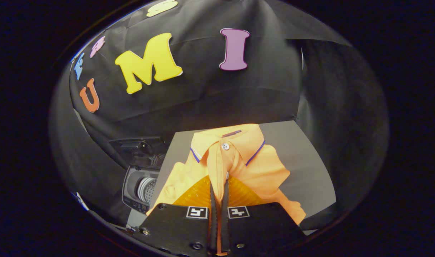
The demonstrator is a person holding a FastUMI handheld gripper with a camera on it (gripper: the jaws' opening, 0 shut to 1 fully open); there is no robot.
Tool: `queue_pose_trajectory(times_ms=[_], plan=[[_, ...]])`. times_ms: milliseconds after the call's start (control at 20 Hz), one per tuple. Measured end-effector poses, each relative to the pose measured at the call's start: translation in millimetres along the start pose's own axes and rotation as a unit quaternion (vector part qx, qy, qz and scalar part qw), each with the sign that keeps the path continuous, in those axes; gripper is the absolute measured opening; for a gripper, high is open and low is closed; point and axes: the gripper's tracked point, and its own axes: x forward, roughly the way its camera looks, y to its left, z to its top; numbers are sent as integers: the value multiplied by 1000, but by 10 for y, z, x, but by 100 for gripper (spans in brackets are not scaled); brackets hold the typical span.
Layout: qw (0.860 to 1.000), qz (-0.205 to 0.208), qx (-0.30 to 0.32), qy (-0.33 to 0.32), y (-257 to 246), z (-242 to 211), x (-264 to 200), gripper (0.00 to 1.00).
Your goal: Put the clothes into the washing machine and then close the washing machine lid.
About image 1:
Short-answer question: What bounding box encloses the beige cabinet with dark top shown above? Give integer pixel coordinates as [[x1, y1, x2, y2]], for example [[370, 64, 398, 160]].
[[126, 120, 337, 231]]

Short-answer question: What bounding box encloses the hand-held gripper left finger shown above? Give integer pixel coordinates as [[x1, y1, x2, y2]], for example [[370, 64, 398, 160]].
[[133, 175, 218, 256]]

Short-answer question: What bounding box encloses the orange polo shirt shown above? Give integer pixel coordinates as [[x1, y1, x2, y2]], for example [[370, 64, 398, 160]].
[[146, 124, 307, 256]]

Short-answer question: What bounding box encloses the black backdrop cloth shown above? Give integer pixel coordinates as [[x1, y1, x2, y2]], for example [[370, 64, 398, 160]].
[[49, 0, 390, 229]]

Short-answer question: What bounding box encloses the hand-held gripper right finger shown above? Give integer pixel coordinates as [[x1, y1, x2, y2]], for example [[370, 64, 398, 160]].
[[220, 175, 308, 256]]

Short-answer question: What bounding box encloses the grey washing machine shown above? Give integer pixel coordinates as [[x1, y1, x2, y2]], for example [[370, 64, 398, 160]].
[[122, 165, 162, 215]]

